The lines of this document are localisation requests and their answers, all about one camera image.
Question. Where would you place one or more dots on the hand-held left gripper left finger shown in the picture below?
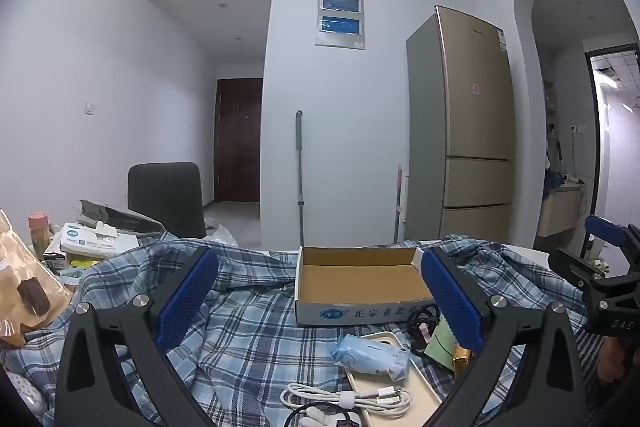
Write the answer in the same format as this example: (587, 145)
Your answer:
(187, 297)

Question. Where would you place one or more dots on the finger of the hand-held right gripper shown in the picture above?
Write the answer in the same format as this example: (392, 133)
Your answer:
(575, 264)
(607, 232)

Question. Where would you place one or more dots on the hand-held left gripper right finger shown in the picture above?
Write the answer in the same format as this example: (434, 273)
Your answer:
(452, 297)

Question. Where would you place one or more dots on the gold foil pack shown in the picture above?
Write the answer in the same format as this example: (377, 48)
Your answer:
(462, 359)

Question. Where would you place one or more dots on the shallow cardboard box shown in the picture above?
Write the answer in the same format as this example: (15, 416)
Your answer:
(360, 277)

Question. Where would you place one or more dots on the blue tissue pack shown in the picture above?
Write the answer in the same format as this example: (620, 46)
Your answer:
(372, 354)

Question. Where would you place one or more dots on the beige phone case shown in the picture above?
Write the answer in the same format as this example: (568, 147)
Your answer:
(425, 399)

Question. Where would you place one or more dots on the person's right hand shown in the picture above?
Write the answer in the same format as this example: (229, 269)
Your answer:
(612, 359)

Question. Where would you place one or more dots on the pink hair clip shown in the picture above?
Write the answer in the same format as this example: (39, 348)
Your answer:
(424, 332)

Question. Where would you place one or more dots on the green snap pouch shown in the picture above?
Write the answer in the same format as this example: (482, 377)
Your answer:
(442, 344)

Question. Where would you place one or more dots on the beige hallway cabinet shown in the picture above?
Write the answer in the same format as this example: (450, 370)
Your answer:
(560, 209)

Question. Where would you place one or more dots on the white plastic bag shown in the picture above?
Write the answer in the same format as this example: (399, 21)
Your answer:
(222, 236)

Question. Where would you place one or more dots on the blue plaid shirt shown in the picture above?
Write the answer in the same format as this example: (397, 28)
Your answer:
(250, 332)

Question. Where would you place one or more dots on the dark grey chair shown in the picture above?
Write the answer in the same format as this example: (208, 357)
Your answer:
(165, 197)

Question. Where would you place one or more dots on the white tissue box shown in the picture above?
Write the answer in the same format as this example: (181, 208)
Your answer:
(95, 239)

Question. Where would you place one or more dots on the jar with pink lid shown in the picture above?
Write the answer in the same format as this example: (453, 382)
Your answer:
(39, 232)

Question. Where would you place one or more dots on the dark wooden door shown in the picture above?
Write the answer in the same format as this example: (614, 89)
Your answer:
(239, 142)

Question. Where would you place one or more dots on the brown paper bag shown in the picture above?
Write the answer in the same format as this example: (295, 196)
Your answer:
(20, 277)

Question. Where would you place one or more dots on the gold refrigerator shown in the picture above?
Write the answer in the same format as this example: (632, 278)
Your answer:
(465, 117)

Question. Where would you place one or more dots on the white perforated object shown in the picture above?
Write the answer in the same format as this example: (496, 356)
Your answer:
(27, 394)

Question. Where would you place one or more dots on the white light switch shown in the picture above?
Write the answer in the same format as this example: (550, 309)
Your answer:
(89, 108)

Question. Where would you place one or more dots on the wall electrical panel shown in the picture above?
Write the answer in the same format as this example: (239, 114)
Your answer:
(340, 17)

